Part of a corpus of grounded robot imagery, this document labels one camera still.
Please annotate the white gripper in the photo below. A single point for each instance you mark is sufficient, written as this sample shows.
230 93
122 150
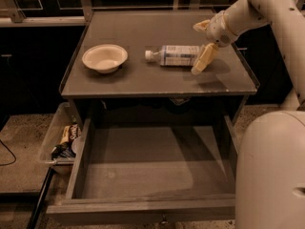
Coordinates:
216 29

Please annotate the blue plastic water bottle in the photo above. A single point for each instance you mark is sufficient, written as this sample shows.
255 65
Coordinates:
173 55

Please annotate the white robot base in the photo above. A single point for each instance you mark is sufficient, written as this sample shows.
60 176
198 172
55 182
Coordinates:
270 174

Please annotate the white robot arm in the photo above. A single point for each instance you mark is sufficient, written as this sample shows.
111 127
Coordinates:
287 24

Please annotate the grey open top drawer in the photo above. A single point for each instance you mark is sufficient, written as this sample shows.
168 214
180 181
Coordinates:
147 174

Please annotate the grey cabinet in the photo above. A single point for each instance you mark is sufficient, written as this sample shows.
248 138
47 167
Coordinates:
136 67

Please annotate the white paper bowl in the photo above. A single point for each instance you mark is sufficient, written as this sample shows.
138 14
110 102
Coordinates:
104 58

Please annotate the snack bag in bin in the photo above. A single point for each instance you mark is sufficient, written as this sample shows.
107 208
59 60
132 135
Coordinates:
70 133

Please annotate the dark packet in bin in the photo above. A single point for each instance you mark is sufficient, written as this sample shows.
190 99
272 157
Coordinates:
62 150

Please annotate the clear plastic storage bin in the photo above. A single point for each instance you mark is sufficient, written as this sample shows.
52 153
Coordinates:
63 117

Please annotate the metal railing frame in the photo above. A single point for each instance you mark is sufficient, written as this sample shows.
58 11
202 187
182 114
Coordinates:
95 10

